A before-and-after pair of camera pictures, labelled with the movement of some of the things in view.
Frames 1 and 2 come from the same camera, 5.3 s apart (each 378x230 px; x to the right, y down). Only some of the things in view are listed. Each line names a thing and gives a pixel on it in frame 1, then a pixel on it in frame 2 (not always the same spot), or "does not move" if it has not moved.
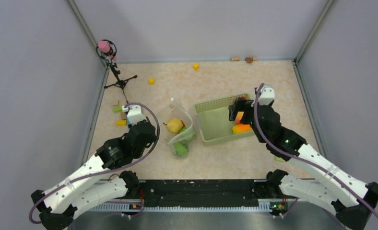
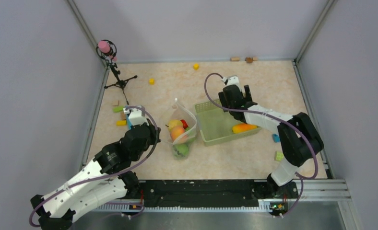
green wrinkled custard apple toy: (180, 149) does not move
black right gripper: (240, 105) → (248, 97)
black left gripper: (153, 138) does not move
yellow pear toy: (175, 126) does not move
